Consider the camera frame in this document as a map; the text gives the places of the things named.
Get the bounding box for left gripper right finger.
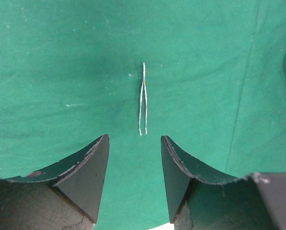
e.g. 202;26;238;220
161;136;286;230

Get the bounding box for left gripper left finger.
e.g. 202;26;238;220
0;134;109;230

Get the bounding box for dark green surgical cloth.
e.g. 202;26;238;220
0;0;286;230

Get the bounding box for long steel forceps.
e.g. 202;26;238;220
138;63;148;136

